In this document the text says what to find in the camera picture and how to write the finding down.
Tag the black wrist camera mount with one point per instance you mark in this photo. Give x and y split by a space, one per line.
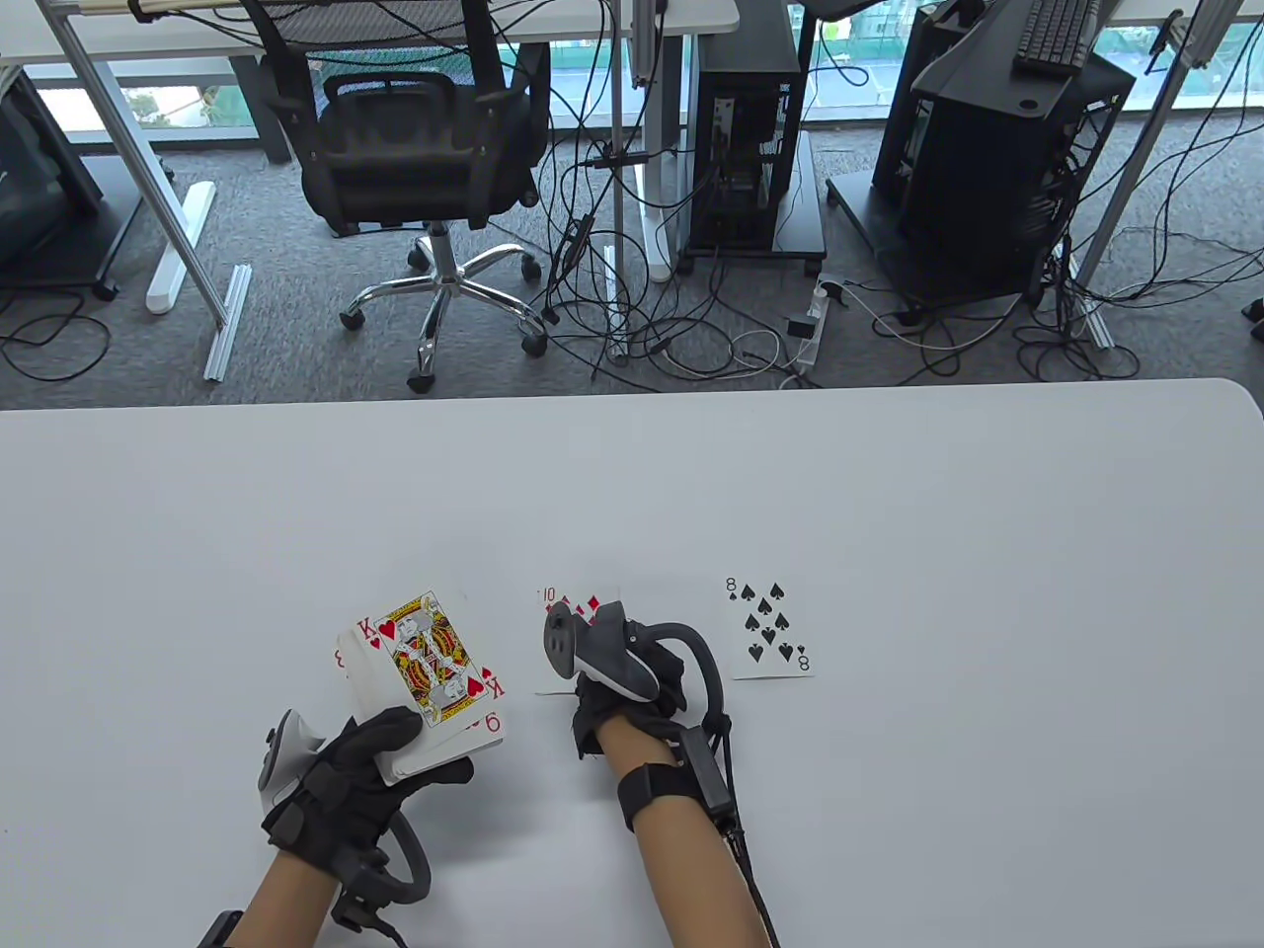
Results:
706 770
360 894

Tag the black tilted board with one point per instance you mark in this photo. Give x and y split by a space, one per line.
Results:
973 84

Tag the black flat floor stand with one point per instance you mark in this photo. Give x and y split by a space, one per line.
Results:
857 212

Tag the person's left forearm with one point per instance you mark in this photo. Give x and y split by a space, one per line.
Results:
281 904

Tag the person's right hand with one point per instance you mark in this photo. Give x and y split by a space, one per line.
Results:
632 726

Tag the black computer case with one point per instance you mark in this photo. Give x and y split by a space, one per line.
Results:
894 118

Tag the black rolling cabinet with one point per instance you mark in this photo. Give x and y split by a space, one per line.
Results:
39 197

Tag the white power strip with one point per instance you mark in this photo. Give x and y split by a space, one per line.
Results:
812 341

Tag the black rolling computer stand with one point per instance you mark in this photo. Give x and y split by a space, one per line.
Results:
805 222

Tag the stack of playing cards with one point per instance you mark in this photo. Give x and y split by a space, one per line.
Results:
434 652

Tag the large black computer tower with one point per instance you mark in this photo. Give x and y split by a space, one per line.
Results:
987 197

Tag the many-pip spades playing card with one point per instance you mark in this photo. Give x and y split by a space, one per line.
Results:
770 632

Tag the black keyboard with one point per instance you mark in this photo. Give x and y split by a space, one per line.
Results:
1057 35

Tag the many-pip diamonds playing card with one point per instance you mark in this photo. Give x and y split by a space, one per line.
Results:
583 594

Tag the person's right forearm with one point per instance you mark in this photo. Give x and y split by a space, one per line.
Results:
691 889

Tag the grey and white handheld controller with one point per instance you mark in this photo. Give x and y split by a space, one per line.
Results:
286 755
612 657

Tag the black mesh office chair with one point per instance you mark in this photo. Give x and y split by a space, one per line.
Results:
395 168

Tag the person's left hand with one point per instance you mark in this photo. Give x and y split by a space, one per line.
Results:
341 800

